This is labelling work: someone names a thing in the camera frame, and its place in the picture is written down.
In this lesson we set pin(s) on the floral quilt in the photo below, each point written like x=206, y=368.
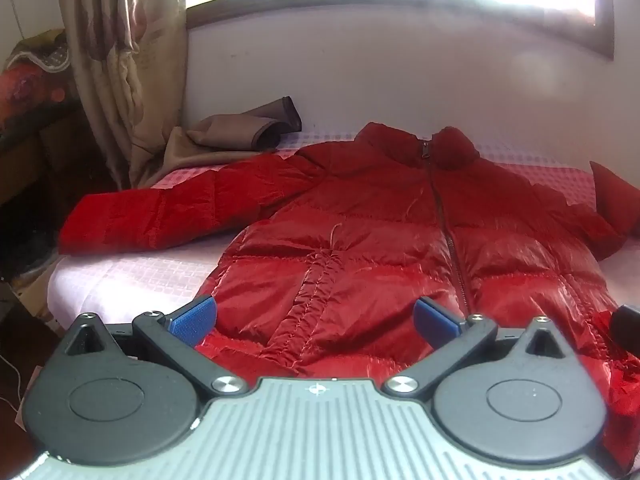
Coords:
x=30, y=75

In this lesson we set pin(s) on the red puffer jacket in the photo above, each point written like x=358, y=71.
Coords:
x=380, y=240

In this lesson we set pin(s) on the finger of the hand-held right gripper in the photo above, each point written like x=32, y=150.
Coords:
x=629, y=327

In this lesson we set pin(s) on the dark wooden cabinet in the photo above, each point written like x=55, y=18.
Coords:
x=45, y=180

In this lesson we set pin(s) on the pink checked bed sheet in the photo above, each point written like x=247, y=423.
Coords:
x=125, y=275

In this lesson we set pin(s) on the brown folded garment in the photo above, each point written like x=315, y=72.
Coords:
x=240, y=127

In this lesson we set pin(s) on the beige patterned curtain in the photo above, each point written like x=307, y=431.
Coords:
x=115, y=60

